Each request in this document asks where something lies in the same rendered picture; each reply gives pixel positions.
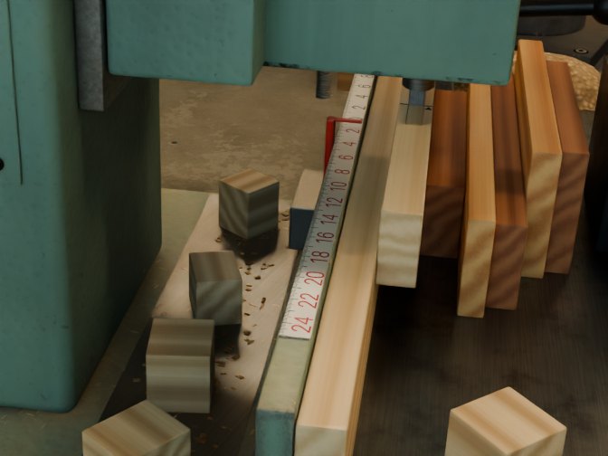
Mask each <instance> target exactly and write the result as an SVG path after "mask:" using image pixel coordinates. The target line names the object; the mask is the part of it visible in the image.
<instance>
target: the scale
mask: <svg viewBox="0 0 608 456"><path fill-rule="evenodd" d="M374 77H375V75H366V74H355V76H354V79H353V82H352V85H351V89H350V92H349V94H348V98H347V104H346V106H345V110H344V113H343V116H342V118H345V119H362V124H358V123H347V122H340V126H339V129H338V133H337V137H336V141H335V144H334V147H333V150H332V154H331V157H330V159H329V163H328V169H327V172H326V175H325V178H324V181H323V185H322V187H321V191H320V194H319V197H318V202H317V206H316V209H315V213H314V215H313V218H312V222H311V225H310V228H309V234H308V237H307V240H306V243H305V246H304V250H303V253H302V256H301V259H300V262H299V267H298V271H297V274H296V278H295V280H294V283H293V287H292V290H291V294H290V298H289V302H288V305H287V308H286V311H285V315H284V318H283V320H282V324H281V327H280V333H279V337H283V338H291V339H300V340H308V341H310V338H311V334H312V330H313V326H314V322H315V318H316V315H317V311H318V304H319V301H320V297H321V292H322V289H323V285H324V281H325V278H326V274H327V270H328V264H329V259H330V255H331V252H332V248H333V244H334V241H335V237H336V233H337V226H338V222H339V218H340V215H341V211H342V207H343V203H344V200H345V196H346V191H347V185H348V181H349V177H350V174H351V170H352V166H353V163H354V158H355V154H356V148H357V144H358V140H359V137H360V133H361V129H362V125H363V121H364V117H365V114H366V107H367V103H368V100H369V95H370V91H371V88H372V84H373V80H374Z"/></svg>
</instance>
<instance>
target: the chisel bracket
mask: <svg viewBox="0 0 608 456"><path fill-rule="evenodd" d="M520 1H521V0H266V26H265V59H264V64H263V65H262V66H270V67H281V68H291V69H302V70H313V71H333V72H344V73H355V74H366V75H376V76H387V77H398V78H402V85H403V86H404V87H405V88H406V89H408V90H415V91H427V90H431V89H432V88H434V84H435V81H451V82H462V83H473V84H484V85H495V86H505V85H508V83H509V81H510V77H511V70H512V63H513V56H514V49H515V42H516V35H517V28H518V15H519V7H520Z"/></svg>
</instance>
